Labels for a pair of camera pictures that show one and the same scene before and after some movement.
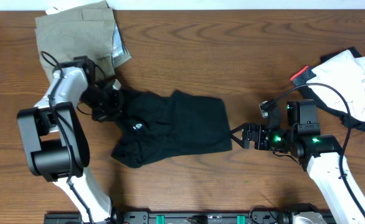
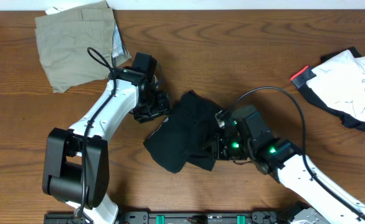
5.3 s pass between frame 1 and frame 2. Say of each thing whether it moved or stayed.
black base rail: stayed
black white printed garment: stayed
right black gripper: moved
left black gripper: moved
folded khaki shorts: stayed
